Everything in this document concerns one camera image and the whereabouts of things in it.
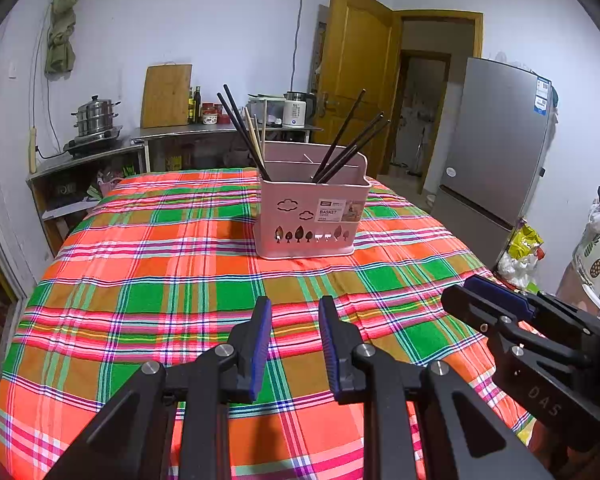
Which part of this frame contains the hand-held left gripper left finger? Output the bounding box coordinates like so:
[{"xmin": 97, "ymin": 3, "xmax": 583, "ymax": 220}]
[{"xmin": 45, "ymin": 296, "xmax": 273, "ymax": 480}]

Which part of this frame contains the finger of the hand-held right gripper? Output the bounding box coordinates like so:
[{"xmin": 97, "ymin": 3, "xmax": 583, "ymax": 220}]
[
  {"xmin": 464, "ymin": 274, "xmax": 600, "ymax": 337},
  {"xmin": 441, "ymin": 285, "xmax": 588, "ymax": 367}
]

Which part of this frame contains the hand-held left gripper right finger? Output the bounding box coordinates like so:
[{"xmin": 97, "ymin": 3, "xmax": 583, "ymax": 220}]
[{"xmin": 318, "ymin": 296, "xmax": 556, "ymax": 480}]

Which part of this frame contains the pink plastic utensil basket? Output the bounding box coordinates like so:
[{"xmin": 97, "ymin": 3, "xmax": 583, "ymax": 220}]
[{"xmin": 257, "ymin": 141, "xmax": 371, "ymax": 261}]

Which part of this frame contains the white plastic bag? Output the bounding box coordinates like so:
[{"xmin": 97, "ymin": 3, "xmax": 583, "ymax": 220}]
[{"xmin": 496, "ymin": 252, "xmax": 541, "ymax": 288}]

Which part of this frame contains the yellow snack bag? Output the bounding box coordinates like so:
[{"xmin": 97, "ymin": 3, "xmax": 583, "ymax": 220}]
[{"xmin": 510, "ymin": 224, "xmax": 545, "ymax": 261}]

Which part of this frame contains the pineapple print cloth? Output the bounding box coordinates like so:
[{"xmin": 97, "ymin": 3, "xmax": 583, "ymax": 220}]
[{"xmin": 572, "ymin": 212, "xmax": 600, "ymax": 306}]

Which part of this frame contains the plaid tablecloth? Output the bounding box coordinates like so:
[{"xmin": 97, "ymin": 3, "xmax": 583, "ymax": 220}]
[{"xmin": 0, "ymin": 167, "xmax": 536, "ymax": 480}]

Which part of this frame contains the grey refrigerator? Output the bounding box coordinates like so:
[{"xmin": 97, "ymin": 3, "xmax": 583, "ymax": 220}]
[{"xmin": 437, "ymin": 56, "xmax": 553, "ymax": 271}]

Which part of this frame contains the small pink basket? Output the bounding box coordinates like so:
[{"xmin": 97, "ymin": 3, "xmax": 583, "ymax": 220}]
[{"xmin": 96, "ymin": 169, "xmax": 125, "ymax": 194}]

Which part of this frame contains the steel kitchen counter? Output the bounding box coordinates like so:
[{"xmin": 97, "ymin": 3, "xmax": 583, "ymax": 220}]
[{"xmin": 130, "ymin": 124, "xmax": 326, "ymax": 173}]

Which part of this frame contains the white electric kettle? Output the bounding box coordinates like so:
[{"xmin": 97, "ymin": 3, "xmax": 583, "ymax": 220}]
[{"xmin": 281, "ymin": 91, "xmax": 318, "ymax": 128}]

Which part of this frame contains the black cooktop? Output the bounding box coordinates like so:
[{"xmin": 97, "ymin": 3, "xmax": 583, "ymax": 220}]
[{"xmin": 62, "ymin": 127, "xmax": 126, "ymax": 156}]

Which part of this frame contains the wooden cutting board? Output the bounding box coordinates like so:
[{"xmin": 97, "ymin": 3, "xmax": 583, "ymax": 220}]
[{"xmin": 141, "ymin": 62, "xmax": 193, "ymax": 129}]

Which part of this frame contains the low steel side table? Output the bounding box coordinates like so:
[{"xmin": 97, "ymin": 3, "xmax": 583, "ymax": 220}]
[{"xmin": 26, "ymin": 142, "xmax": 148, "ymax": 256}]

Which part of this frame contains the yellow wooden door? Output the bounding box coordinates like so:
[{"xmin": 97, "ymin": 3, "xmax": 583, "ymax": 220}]
[{"xmin": 312, "ymin": 0, "xmax": 396, "ymax": 178}]

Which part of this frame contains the steel steamer pot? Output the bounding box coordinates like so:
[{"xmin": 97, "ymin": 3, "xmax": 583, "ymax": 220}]
[{"xmin": 71, "ymin": 94, "xmax": 121, "ymax": 137}]

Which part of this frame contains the olive hanging cloth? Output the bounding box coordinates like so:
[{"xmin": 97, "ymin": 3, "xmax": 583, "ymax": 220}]
[{"xmin": 44, "ymin": 0, "xmax": 88, "ymax": 78}]

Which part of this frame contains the wall power cable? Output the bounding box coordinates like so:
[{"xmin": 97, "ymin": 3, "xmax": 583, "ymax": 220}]
[{"xmin": 290, "ymin": 0, "xmax": 308, "ymax": 93}]

